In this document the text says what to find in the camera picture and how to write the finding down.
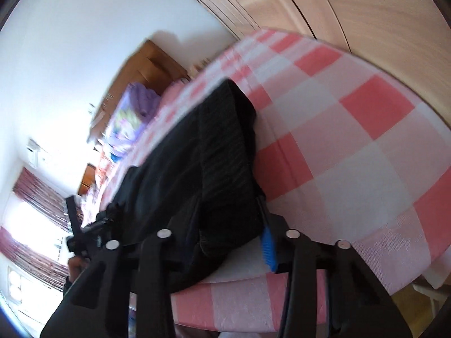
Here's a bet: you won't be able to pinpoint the white air conditioner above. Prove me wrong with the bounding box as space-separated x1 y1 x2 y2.
26 140 48 168

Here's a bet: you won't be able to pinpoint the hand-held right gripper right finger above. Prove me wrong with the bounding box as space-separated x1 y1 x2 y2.
257 196 414 338

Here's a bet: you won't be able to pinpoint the light wooden wardrobe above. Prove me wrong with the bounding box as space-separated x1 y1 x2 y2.
158 0 451 128

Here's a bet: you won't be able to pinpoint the person's left hand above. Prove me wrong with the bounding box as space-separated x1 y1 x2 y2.
68 256 88 281

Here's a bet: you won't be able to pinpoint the bed with pink checked sheet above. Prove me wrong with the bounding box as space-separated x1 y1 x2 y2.
80 28 451 336

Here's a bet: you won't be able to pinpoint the pink floral pillow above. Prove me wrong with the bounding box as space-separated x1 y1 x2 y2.
94 144 119 184

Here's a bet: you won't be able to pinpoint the wooden nightstand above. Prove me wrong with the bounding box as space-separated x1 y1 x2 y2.
78 163 98 198

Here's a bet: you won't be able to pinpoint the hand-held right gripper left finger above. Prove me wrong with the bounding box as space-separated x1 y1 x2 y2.
40 230 176 338

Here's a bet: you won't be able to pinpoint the black pants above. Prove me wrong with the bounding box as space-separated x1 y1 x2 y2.
95 79 267 293

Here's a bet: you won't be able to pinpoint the wooden headboard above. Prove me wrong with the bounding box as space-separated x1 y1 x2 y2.
87 39 191 146

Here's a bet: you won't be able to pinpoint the purple anime pillow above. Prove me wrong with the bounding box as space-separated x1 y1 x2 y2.
103 82 161 156

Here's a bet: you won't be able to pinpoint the dark red curtain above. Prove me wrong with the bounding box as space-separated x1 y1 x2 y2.
0 167 77 279

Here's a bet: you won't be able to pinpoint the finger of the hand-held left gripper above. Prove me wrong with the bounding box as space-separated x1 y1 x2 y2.
65 196 81 236
82 213 121 234

